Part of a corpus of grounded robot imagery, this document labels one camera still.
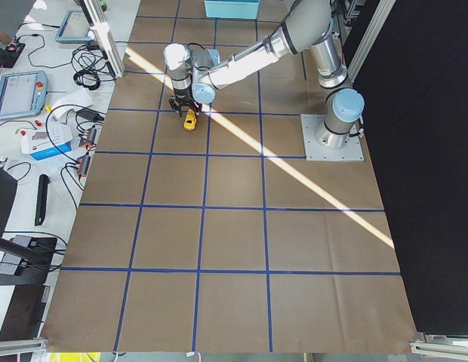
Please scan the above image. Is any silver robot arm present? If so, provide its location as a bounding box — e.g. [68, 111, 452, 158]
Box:
[163, 0, 365, 149]

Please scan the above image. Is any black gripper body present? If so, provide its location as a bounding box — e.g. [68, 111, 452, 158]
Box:
[168, 87, 201, 112]

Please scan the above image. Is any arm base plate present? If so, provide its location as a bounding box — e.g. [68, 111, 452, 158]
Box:
[300, 114, 364, 162]

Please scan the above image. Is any far teach pendant tablet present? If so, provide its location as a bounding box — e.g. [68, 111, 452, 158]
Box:
[55, 10, 94, 44]

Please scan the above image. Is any coiled black cable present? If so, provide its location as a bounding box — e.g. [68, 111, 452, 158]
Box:
[70, 43, 111, 91]

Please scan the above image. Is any black flat bar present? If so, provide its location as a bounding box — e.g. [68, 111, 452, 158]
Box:
[34, 174, 50, 226]

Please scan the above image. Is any teach pendant tablet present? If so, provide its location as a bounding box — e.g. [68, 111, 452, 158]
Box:
[0, 70, 48, 120]
[55, 10, 94, 44]

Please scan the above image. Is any near teach pendant tablet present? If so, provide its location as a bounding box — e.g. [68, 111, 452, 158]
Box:
[0, 70, 48, 120]

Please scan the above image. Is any brown paper table mat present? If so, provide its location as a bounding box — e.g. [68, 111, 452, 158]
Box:
[43, 1, 415, 354]

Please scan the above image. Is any turquoise plastic bin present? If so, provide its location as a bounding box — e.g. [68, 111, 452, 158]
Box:
[204, 0, 260, 20]

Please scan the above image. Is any aluminium frame post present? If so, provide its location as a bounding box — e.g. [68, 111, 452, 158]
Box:
[79, 0, 125, 79]

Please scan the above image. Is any black power adapter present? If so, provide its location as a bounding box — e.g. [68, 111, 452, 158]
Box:
[76, 108, 104, 122]

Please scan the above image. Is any black monitor stand base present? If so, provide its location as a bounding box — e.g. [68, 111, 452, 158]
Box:
[0, 235, 57, 286]

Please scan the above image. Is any yellow toy beetle car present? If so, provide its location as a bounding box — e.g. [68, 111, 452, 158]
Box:
[183, 109, 199, 131]

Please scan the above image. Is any white blue cardboard box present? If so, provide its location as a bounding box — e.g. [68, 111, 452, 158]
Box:
[20, 124, 72, 161]

